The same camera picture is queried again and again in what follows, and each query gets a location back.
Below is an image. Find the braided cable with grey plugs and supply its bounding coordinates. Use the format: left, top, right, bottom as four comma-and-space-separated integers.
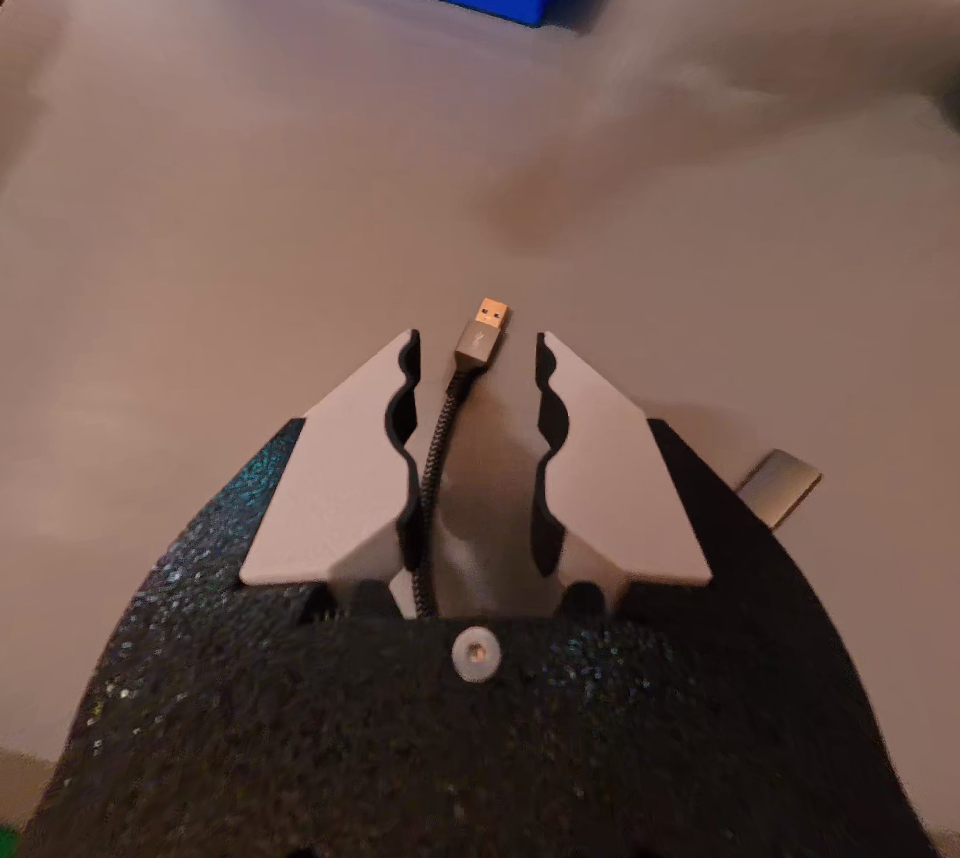
408, 297, 513, 621

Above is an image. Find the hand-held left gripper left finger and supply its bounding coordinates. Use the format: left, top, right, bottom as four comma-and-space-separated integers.
238, 328, 424, 619

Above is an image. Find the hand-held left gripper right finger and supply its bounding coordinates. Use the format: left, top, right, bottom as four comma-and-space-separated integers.
532, 330, 715, 617

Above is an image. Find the dark grey usb hub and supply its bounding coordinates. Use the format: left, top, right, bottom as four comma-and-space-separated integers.
735, 448, 824, 531

